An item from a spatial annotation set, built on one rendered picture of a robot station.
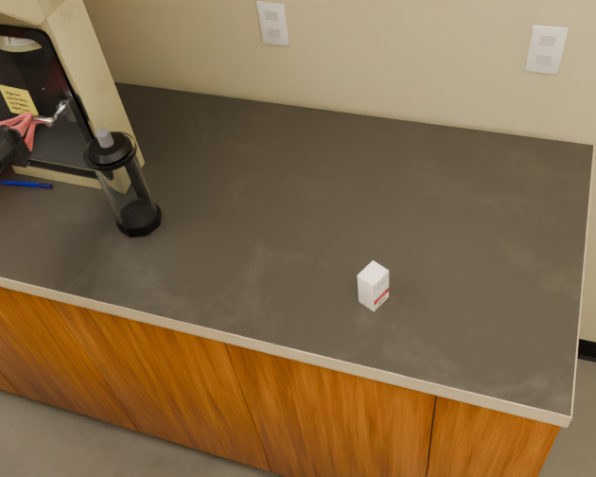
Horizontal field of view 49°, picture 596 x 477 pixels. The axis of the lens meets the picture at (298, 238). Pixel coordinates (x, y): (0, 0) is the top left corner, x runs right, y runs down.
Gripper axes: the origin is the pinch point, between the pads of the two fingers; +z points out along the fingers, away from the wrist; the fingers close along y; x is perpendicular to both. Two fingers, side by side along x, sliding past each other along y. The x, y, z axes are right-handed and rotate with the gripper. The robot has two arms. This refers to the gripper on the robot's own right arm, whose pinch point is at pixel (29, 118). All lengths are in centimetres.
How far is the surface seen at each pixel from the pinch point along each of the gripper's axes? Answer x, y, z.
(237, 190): -37.1, -26.3, 13.7
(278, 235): -51, -27, 3
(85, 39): -10.7, 11.8, 13.3
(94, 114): -10.6, -2.7, 7.2
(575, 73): -106, -10, 50
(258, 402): -50, -63, -20
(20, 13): -11.0, 25.3, 0.0
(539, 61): -98, -7, 49
